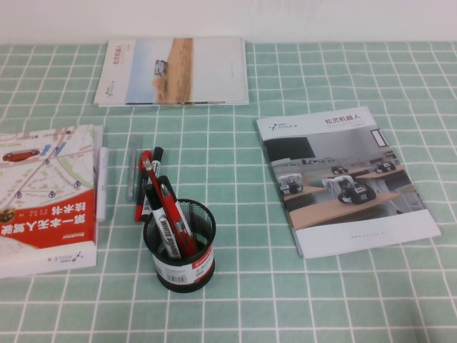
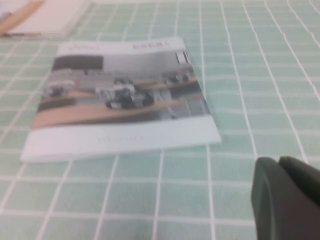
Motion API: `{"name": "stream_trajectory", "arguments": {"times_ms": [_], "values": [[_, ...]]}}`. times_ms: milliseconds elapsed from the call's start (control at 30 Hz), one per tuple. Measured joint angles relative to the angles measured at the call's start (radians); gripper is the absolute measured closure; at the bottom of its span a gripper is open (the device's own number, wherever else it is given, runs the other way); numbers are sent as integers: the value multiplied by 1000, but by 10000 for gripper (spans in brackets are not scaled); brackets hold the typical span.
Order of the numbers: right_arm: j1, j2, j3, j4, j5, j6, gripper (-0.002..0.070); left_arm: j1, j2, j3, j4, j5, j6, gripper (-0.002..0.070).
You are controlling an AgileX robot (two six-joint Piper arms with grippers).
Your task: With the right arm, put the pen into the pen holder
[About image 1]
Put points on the black marker with white label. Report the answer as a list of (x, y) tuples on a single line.
[(159, 153)]

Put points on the grey pen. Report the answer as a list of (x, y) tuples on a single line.
[(133, 168)]

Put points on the red white map cover book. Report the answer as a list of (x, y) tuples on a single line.
[(46, 214)]

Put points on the black mesh pen holder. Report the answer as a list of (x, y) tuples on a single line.
[(178, 282)]

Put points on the brochure with desert photo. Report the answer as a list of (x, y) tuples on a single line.
[(178, 71)]

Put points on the white paper booklet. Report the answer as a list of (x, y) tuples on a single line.
[(99, 135)]

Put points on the white pen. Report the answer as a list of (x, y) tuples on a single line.
[(102, 186)]

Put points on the brochure with classroom robots photo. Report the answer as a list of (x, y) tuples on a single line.
[(357, 214)]

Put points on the black whiteboard marker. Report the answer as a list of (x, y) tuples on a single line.
[(162, 223)]

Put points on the slim red pen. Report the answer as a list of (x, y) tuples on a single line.
[(138, 211)]

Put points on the red marker pen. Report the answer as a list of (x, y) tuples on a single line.
[(168, 203)]

